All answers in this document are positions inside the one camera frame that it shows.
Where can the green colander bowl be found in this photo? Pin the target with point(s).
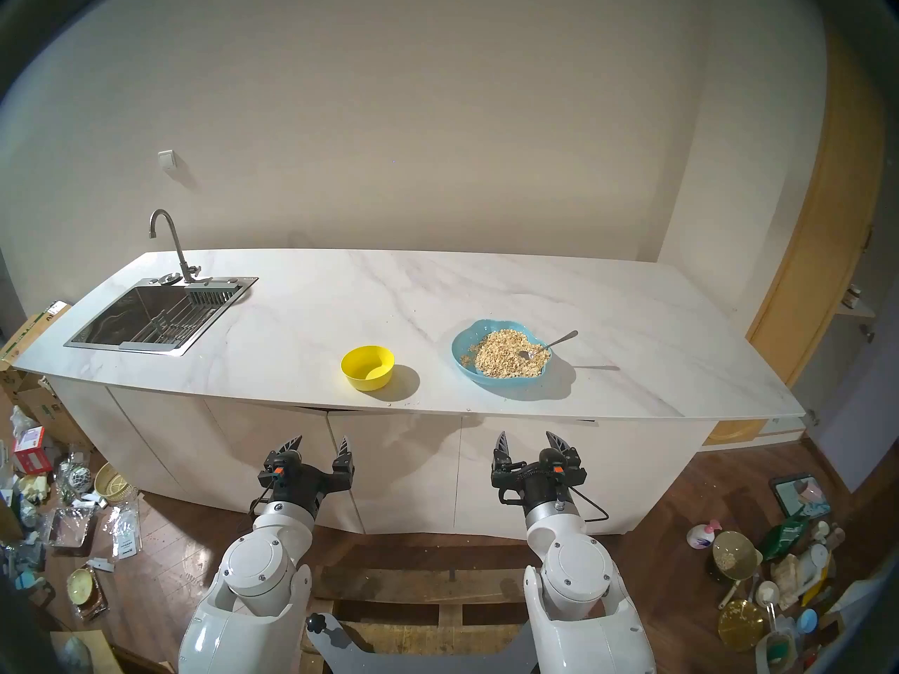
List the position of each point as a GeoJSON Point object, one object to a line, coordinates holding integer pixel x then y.
{"type": "Point", "coordinates": [734, 553]}

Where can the clear bag with white label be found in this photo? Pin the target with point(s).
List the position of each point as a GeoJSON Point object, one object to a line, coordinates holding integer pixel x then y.
{"type": "Point", "coordinates": [125, 536]}

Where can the white bottle with pink cap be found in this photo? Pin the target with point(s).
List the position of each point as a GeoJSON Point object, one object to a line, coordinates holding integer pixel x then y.
{"type": "Point", "coordinates": [702, 537]}

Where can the pale green ceramic bowl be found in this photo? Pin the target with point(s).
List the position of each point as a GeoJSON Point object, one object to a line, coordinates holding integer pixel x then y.
{"type": "Point", "coordinates": [81, 586]}

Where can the brown cardboard box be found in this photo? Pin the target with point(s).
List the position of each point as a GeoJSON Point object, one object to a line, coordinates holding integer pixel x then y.
{"type": "Point", "coordinates": [31, 392]}

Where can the metal spoon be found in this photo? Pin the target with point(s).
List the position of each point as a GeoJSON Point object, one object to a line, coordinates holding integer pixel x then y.
{"type": "Point", "coordinates": [555, 342]}

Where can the stainless steel sink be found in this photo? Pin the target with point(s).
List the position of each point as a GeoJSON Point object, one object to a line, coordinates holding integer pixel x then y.
{"type": "Point", "coordinates": [119, 314]}

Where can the blue patterned ceramic bowl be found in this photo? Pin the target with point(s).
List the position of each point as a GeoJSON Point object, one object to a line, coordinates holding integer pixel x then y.
{"type": "Point", "coordinates": [79, 479]}

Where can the blue scalloped bowl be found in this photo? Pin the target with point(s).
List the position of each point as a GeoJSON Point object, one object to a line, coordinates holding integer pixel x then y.
{"type": "Point", "coordinates": [461, 348]}

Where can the metal sink drain rack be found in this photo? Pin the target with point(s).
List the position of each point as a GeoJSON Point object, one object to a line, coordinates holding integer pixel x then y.
{"type": "Point", "coordinates": [175, 321]}

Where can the curved metal faucet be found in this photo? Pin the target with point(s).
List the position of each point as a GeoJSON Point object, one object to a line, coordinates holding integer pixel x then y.
{"type": "Point", "coordinates": [179, 251]}

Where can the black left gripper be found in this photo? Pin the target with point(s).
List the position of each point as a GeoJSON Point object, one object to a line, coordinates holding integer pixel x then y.
{"type": "Point", "coordinates": [302, 479]}

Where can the white wall socket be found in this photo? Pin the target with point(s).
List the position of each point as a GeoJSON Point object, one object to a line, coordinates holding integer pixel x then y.
{"type": "Point", "coordinates": [166, 159]}

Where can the round metal sink cap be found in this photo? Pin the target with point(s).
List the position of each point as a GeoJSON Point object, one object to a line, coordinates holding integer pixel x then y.
{"type": "Point", "coordinates": [170, 280]}

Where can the flat clear plastic bag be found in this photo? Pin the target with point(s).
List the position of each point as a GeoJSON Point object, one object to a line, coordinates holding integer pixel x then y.
{"type": "Point", "coordinates": [70, 526]}

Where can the small yellow plastic bowl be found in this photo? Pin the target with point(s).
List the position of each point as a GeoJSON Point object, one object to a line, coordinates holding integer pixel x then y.
{"type": "Point", "coordinates": [365, 371]}

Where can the black star knob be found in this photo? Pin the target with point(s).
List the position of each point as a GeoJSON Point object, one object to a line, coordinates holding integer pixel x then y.
{"type": "Point", "coordinates": [317, 623]}

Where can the dark green snack bag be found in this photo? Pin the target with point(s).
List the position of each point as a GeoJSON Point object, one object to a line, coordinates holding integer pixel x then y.
{"type": "Point", "coordinates": [783, 538]}

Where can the large cereal heap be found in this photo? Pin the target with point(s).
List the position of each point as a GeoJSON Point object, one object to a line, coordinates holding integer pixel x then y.
{"type": "Point", "coordinates": [499, 357]}

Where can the golden metal bowl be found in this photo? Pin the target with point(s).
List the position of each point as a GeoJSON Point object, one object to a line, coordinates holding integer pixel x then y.
{"type": "Point", "coordinates": [741, 625]}

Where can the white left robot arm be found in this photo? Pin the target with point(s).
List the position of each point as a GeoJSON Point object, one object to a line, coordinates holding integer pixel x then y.
{"type": "Point", "coordinates": [256, 574]}

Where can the wooden pallet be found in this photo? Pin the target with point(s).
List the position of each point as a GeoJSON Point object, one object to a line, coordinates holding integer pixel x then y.
{"type": "Point", "coordinates": [421, 581]}

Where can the white counter cabinet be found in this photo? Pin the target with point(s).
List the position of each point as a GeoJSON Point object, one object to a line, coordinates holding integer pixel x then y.
{"type": "Point", "coordinates": [211, 441]}

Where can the small red box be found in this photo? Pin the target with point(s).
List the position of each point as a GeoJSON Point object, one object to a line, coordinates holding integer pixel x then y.
{"type": "Point", "coordinates": [31, 455]}

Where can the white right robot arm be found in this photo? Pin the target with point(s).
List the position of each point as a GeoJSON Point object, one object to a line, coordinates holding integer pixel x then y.
{"type": "Point", "coordinates": [583, 581]}

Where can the teal framed tablet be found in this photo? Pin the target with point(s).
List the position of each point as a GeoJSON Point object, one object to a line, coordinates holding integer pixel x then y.
{"type": "Point", "coordinates": [797, 496]}

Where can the pale woven basket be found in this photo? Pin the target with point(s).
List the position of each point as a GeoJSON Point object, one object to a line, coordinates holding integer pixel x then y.
{"type": "Point", "coordinates": [112, 483]}

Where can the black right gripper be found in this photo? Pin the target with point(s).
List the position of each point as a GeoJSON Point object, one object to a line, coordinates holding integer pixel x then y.
{"type": "Point", "coordinates": [541, 479]}

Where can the yellow wooden door frame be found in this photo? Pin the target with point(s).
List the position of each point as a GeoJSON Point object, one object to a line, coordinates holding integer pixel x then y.
{"type": "Point", "coordinates": [822, 258]}

